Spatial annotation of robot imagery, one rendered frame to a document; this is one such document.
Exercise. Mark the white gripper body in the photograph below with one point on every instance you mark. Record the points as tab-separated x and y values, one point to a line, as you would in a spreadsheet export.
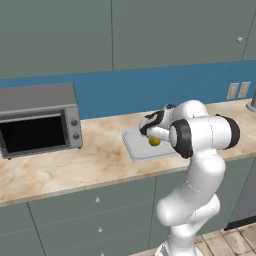
160	133

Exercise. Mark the white tupperware container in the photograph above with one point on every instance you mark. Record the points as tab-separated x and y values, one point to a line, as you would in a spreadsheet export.
140	150

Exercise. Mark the dark grey appliance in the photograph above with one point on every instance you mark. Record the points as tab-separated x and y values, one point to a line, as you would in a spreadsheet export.
245	203

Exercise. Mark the white wall socket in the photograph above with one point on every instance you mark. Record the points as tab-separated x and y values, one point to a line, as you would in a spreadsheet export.
233	91
244	89

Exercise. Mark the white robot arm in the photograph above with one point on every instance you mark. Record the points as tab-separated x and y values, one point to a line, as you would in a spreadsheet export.
200	173

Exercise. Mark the white drawer knob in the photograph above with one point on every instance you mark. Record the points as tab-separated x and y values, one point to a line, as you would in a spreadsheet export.
97	199
100	229
101	254

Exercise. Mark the grey-green wall cupboard door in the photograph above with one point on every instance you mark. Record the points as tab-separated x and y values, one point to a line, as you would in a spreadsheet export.
53	36
250	43
180	30

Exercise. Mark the grey toaster oven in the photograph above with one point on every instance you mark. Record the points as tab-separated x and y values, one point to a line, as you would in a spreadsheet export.
36	133

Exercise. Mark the white cupboard knob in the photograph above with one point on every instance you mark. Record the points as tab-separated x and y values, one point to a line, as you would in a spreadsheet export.
239	39

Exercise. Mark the grey metal object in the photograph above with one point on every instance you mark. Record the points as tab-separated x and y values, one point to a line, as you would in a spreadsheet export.
252	103

